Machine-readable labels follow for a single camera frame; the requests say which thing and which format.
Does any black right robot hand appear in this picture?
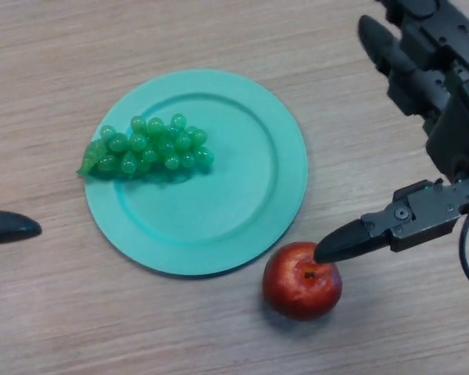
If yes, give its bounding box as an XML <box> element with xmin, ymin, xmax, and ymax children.
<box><xmin>314</xmin><ymin>0</ymin><xmax>469</xmax><ymax>263</ymax></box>

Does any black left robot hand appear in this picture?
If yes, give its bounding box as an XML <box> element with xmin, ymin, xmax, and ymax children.
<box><xmin>0</xmin><ymin>209</ymin><xmax>43</xmax><ymax>246</ymax></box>

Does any green grapes bunch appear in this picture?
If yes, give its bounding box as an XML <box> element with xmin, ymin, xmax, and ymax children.
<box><xmin>76</xmin><ymin>112</ymin><xmax>215</xmax><ymax>180</ymax></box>

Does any teal round plate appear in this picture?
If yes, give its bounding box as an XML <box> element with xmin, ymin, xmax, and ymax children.
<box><xmin>84</xmin><ymin>69</ymin><xmax>309</xmax><ymax>277</ymax></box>

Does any red apple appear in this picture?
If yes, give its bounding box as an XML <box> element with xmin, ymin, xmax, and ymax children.
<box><xmin>262</xmin><ymin>241</ymin><xmax>343</xmax><ymax>322</ymax></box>

